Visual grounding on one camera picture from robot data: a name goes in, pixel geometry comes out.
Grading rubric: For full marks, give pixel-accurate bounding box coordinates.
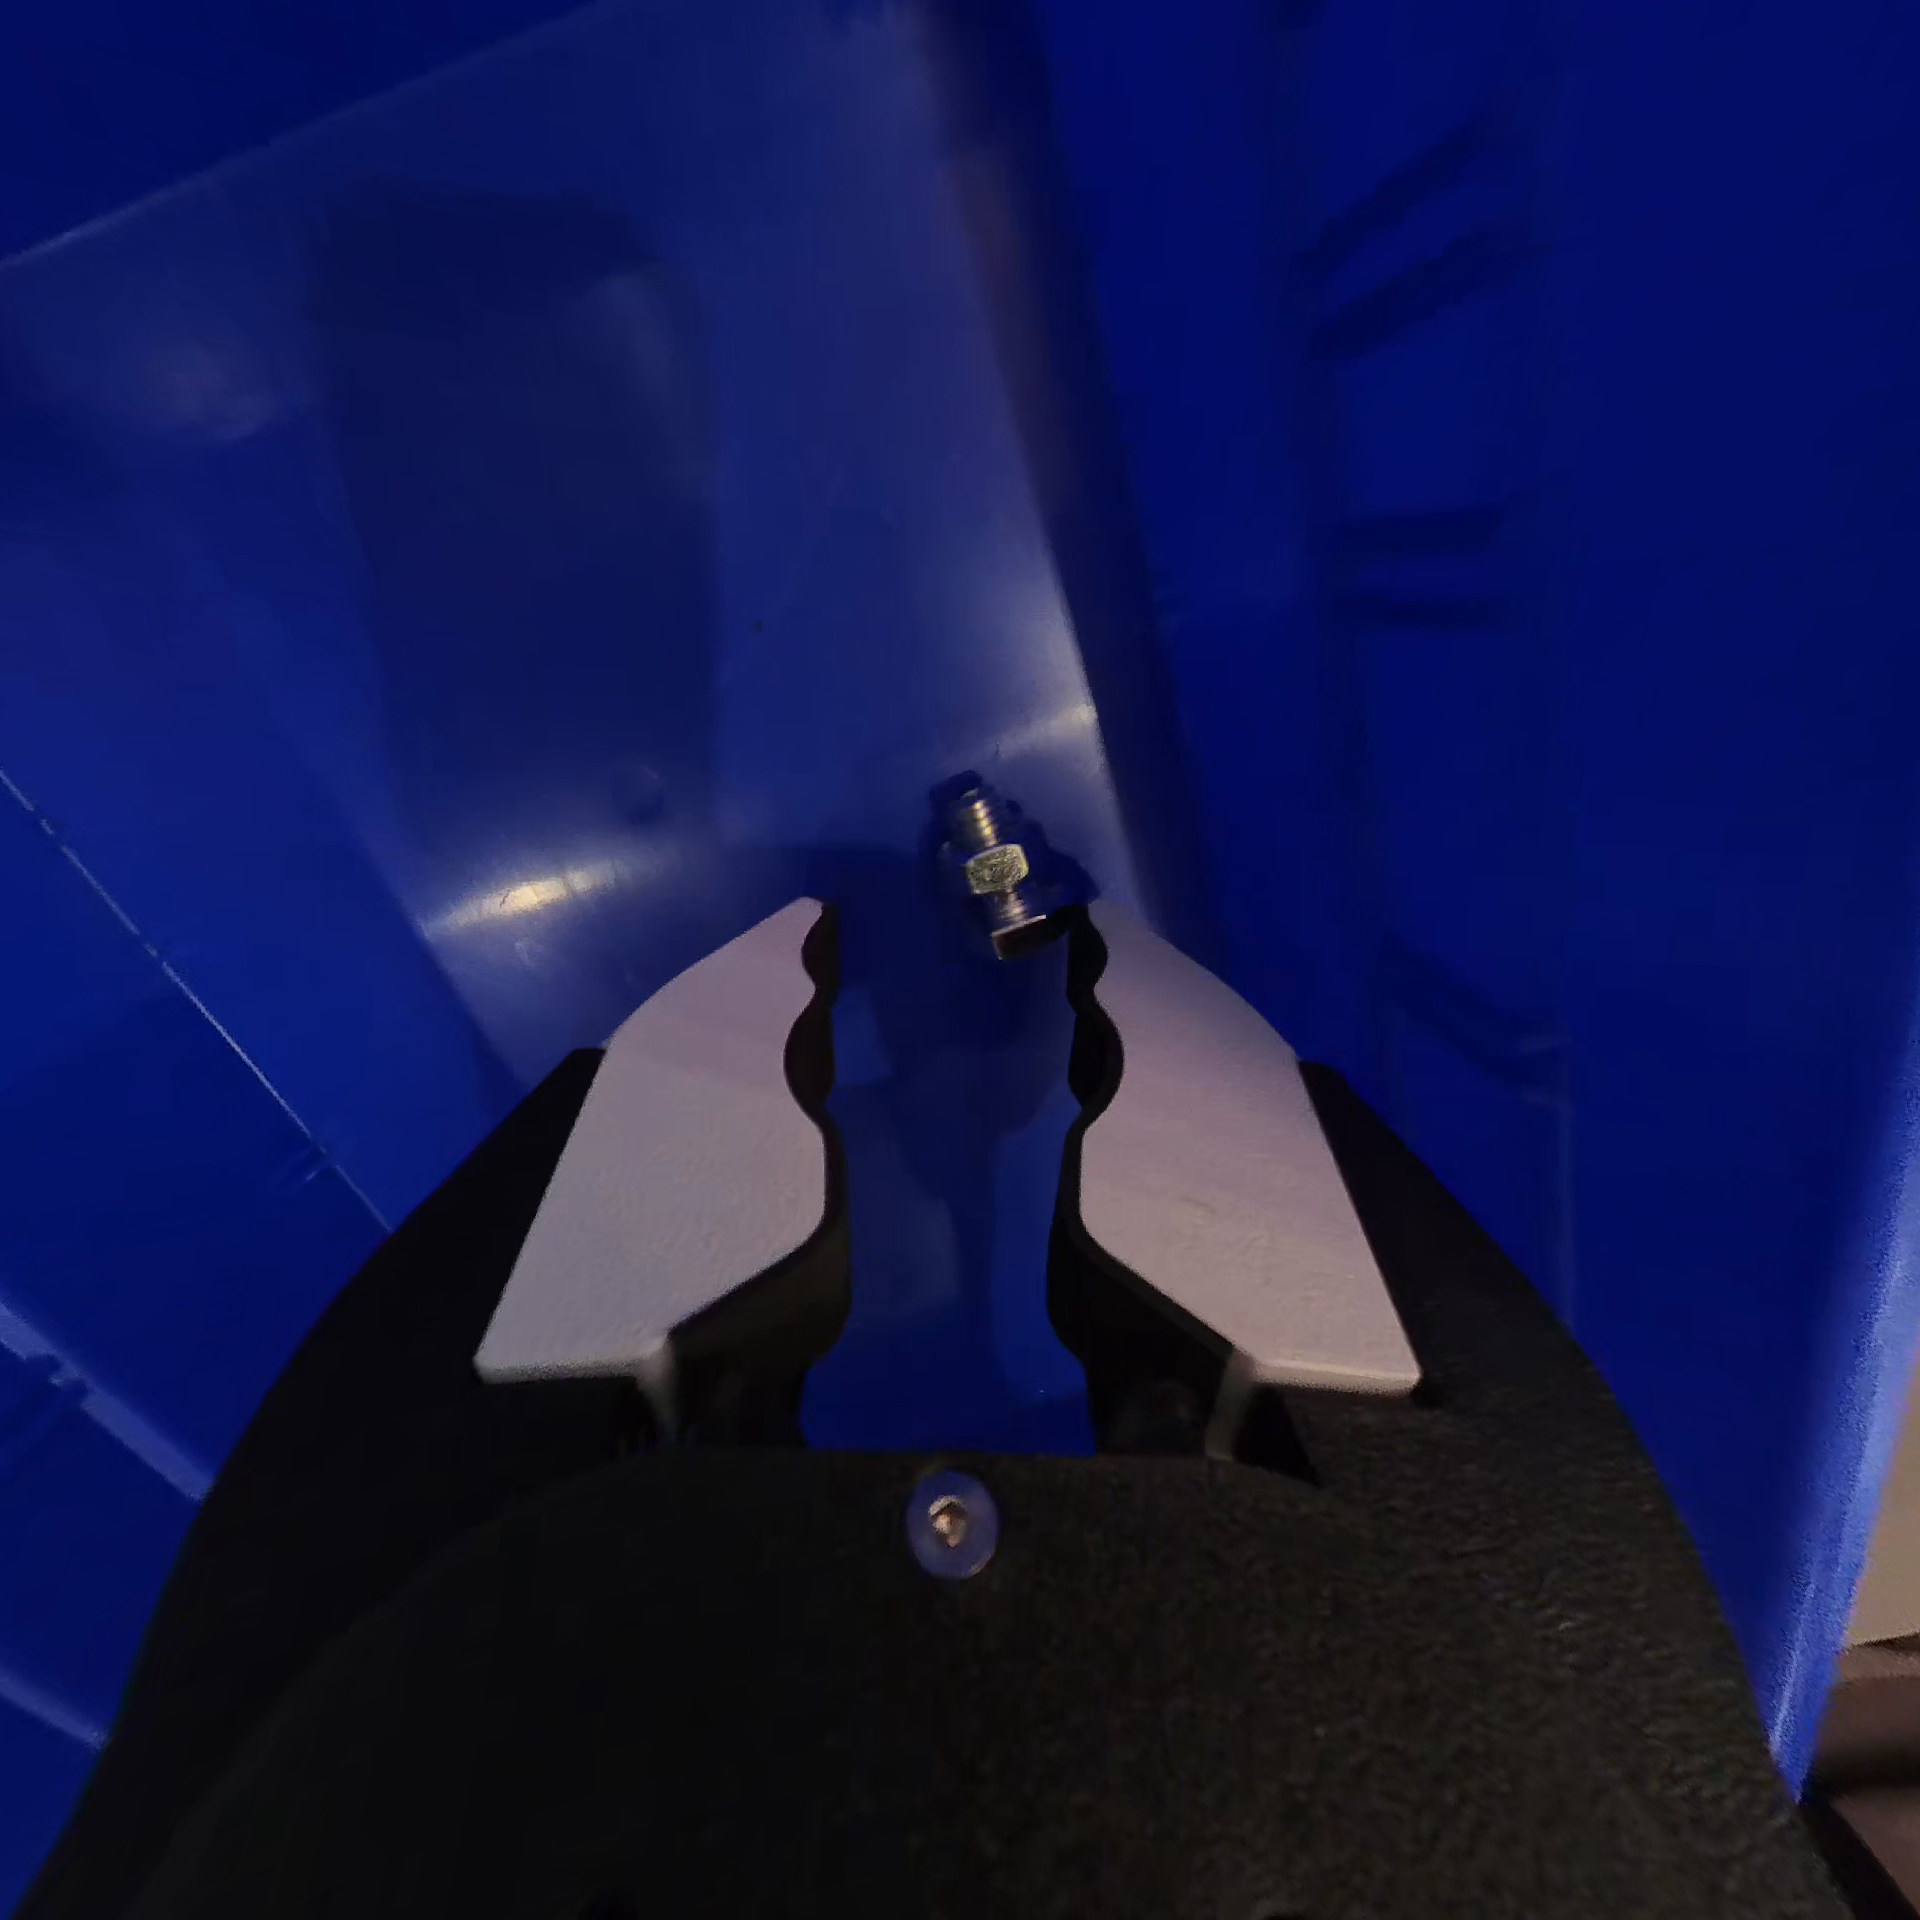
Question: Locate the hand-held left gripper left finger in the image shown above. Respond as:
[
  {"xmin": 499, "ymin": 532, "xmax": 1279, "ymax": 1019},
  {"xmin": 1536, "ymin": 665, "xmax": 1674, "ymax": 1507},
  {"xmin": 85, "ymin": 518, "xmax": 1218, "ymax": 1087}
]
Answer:
[{"xmin": 473, "ymin": 893, "xmax": 854, "ymax": 1443}]

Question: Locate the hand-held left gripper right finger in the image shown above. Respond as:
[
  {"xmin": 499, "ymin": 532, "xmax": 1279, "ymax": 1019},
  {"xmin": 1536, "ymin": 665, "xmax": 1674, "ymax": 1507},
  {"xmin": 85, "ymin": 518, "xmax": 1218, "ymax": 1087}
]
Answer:
[{"xmin": 1047, "ymin": 903, "xmax": 1427, "ymax": 1458}]

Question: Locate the long steel bolt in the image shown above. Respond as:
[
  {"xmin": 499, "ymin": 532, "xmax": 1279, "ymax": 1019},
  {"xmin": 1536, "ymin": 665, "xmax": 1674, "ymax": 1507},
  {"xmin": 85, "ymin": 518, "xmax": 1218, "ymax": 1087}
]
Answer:
[{"xmin": 935, "ymin": 769, "xmax": 1073, "ymax": 965}]

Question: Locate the blue plastic bin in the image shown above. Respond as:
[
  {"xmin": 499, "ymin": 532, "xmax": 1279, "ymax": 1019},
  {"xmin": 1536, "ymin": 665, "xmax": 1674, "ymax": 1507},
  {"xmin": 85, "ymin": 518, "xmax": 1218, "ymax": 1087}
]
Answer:
[{"xmin": 0, "ymin": 0, "xmax": 1920, "ymax": 1920}]

